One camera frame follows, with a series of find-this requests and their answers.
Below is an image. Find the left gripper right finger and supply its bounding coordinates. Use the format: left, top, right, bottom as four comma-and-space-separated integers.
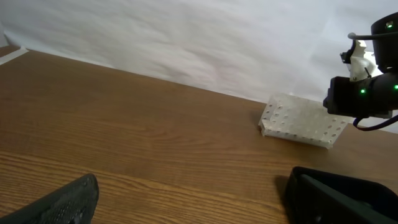
284, 166, 398, 224

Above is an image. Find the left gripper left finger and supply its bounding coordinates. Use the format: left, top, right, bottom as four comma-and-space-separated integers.
0, 173, 100, 224

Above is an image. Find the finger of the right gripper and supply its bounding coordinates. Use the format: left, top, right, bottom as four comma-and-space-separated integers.
323, 76, 342, 116

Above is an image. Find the white test tube rack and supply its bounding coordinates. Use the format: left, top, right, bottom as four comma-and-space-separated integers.
257, 92, 351, 150

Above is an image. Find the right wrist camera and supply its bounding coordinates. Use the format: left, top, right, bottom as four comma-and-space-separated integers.
340, 39, 384, 83

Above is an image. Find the black cable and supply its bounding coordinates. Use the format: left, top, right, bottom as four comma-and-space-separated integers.
347, 32, 398, 132

